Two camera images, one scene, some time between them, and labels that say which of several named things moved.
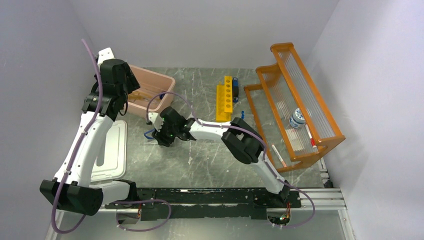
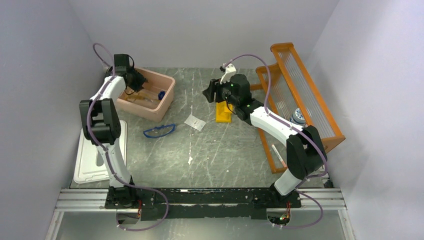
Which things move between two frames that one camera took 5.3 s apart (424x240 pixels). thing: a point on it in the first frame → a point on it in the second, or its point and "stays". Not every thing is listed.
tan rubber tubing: x=138 y=95 stays
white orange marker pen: x=279 y=156 stays
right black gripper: x=162 y=140 → x=214 y=87
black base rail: x=207 y=204 stays
